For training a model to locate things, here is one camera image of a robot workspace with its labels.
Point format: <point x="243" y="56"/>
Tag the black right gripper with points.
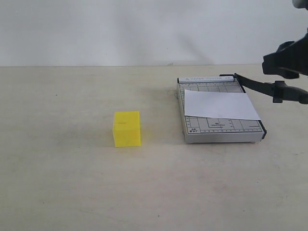
<point x="289" y="61"/>

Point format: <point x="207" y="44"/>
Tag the grey paper cutter base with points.
<point x="216" y="130"/>

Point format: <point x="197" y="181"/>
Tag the black cutter blade arm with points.
<point x="279" y="90"/>

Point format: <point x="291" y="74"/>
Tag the white paper sheet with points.
<point x="226" y="105"/>

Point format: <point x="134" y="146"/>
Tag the yellow foam cube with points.
<point x="127" y="129"/>

